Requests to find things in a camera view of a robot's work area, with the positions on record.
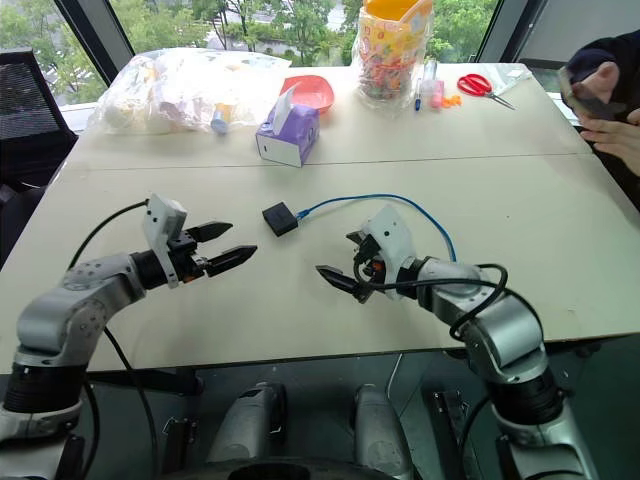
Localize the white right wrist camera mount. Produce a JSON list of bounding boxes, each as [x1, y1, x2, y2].
[[359, 204, 419, 302]]

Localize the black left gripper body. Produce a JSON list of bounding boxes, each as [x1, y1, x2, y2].
[[167, 227, 209, 285]]

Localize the black table bracket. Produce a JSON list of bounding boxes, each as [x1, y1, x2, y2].
[[430, 389, 472, 480], [161, 416, 200, 475]]

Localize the black adapter blue cable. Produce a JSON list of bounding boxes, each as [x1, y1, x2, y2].
[[295, 193, 459, 264]]

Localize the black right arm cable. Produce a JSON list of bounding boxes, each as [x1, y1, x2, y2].
[[352, 248, 547, 344]]

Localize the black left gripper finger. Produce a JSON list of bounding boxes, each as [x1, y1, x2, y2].
[[187, 221, 235, 245], [204, 244, 259, 279]]

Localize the clear bag of white items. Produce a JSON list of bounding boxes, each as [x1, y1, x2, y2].
[[86, 47, 293, 137]]

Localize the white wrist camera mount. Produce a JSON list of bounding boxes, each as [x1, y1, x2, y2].
[[359, 204, 419, 302], [142, 193, 189, 290]]

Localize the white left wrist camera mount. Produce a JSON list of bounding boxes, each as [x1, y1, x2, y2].
[[142, 193, 189, 290]]

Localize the purple tissue box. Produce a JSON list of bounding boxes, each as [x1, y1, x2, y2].
[[254, 83, 322, 169]]

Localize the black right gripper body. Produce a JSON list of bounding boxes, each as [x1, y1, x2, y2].
[[352, 233, 389, 292]]

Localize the person's left hand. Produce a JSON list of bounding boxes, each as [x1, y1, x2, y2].
[[579, 108, 640, 178]]

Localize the silver rounded robot leg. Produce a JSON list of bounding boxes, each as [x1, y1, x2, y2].
[[353, 383, 417, 480], [206, 381, 290, 467]]

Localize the red handled scissors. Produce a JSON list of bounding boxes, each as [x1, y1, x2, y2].
[[455, 73, 517, 112]]

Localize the small black plastic box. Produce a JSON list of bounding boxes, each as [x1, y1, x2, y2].
[[261, 201, 300, 238]]

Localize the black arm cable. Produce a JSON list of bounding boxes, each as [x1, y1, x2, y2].
[[352, 248, 547, 344], [67, 199, 161, 480]]

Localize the dark window frame post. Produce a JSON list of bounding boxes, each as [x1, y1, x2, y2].
[[474, 0, 551, 65], [52, 0, 137, 87]]

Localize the pink clear tube pack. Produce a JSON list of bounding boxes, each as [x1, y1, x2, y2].
[[421, 59, 447, 111]]

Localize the small clear plastic bag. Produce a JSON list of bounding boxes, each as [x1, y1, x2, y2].
[[491, 64, 534, 97]]

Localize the bag of colourful toys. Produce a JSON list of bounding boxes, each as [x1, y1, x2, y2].
[[351, 0, 436, 120]]

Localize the person's dark sleeve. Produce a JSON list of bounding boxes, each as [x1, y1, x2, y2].
[[566, 28, 640, 124]]

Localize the black mesh office chair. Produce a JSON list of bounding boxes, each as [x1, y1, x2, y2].
[[0, 47, 80, 194]]

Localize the person's right hand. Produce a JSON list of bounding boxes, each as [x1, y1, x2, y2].
[[571, 61, 626, 109]]

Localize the red plastic bowl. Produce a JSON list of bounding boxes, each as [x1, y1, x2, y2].
[[279, 74, 336, 117]]

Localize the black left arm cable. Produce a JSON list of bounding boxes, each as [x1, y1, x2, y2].
[[67, 199, 161, 480]]

